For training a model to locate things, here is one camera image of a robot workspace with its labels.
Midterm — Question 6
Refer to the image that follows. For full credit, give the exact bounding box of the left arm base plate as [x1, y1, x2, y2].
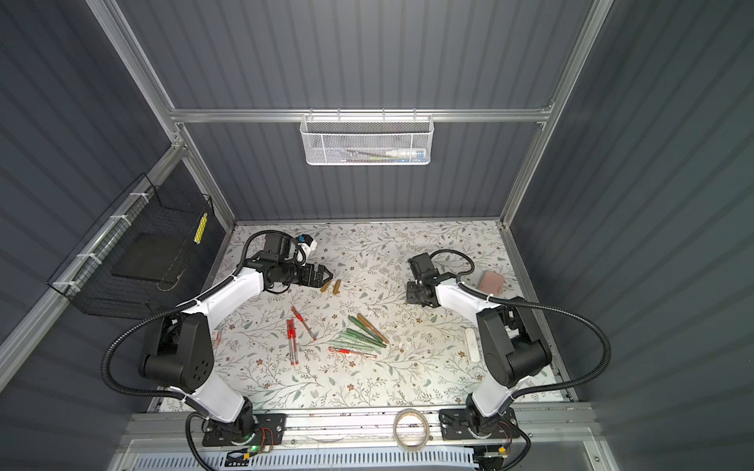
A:
[201, 413, 288, 447]

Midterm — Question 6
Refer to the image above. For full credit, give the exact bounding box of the floral patterned table mat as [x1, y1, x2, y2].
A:
[212, 221, 520, 409]

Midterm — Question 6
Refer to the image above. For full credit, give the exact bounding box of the white wire mesh basket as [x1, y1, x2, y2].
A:
[300, 114, 435, 167]

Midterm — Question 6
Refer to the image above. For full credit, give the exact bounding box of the white eraser stick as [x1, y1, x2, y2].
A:
[465, 328, 481, 363]

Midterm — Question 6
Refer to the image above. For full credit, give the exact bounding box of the brown pen three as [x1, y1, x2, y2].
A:
[357, 313, 389, 345]

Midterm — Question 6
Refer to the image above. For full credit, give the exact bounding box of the red pen right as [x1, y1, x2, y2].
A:
[288, 319, 300, 365]

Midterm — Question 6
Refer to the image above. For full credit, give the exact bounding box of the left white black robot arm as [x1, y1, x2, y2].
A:
[100, 230, 333, 444]

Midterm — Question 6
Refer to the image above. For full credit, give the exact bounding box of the black wire basket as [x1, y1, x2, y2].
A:
[47, 176, 222, 320]

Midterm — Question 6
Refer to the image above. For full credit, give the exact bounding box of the green pen upper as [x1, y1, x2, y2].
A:
[348, 316, 387, 347]

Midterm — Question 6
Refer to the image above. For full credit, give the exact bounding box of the clear tape roll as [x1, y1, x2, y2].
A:
[392, 408, 430, 453]

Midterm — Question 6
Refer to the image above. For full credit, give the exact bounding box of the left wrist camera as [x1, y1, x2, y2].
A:
[296, 235, 317, 256]

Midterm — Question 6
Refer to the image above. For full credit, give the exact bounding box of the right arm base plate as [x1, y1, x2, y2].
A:
[438, 408, 520, 441]

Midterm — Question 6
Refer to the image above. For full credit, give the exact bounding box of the red pen left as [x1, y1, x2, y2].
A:
[286, 319, 296, 366]

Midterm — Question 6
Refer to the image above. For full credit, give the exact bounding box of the red pen lower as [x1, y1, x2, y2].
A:
[328, 347, 377, 358]

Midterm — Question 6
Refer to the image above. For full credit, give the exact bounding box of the pink eraser block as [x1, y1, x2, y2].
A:
[477, 271, 508, 296]

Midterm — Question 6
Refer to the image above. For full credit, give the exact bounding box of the red pen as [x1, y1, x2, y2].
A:
[286, 319, 296, 366]
[328, 347, 377, 358]
[291, 306, 317, 341]
[288, 319, 300, 365]

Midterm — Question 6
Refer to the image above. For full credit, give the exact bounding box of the green pen lower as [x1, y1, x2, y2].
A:
[329, 339, 380, 355]

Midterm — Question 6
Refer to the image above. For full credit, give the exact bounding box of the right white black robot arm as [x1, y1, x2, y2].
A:
[406, 249, 612, 436]

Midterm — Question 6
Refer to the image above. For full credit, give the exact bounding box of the red pen upper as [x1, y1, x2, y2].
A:
[291, 306, 317, 341]

